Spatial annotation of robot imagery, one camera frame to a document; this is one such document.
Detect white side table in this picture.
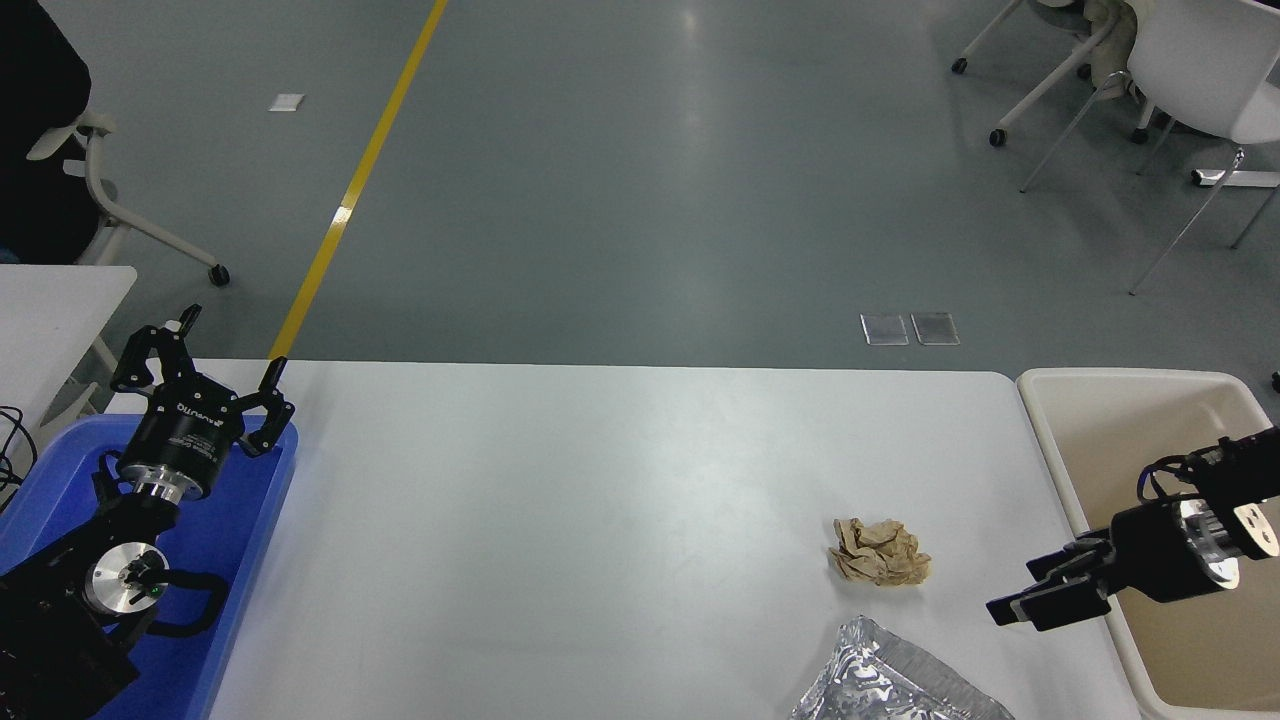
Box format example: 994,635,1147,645
0,263,139,446

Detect crumpled tan paper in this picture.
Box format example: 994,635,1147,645
827,517,933,588

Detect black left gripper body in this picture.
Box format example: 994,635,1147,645
118,380,247,495

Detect beige garment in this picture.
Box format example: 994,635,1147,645
1030,0,1143,99

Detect white wheeled office chair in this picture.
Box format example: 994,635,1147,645
28,108,232,288

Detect white shell chair metal legs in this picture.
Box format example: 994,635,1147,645
1020,0,1280,296

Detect seated person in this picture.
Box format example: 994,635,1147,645
0,0,101,263

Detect thin black cable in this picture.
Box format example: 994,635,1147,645
0,405,39,511

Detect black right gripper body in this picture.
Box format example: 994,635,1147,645
1108,498,1203,604

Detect white chair with casters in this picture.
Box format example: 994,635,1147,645
952,0,1151,149

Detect large pale plastic bin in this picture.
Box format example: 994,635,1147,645
1017,367,1280,720

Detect white metal foot bar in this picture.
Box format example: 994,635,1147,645
1192,168,1280,191

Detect blue plastic tray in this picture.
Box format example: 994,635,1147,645
0,415,299,720

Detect silver foil tray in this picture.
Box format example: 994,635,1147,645
790,616,1016,720

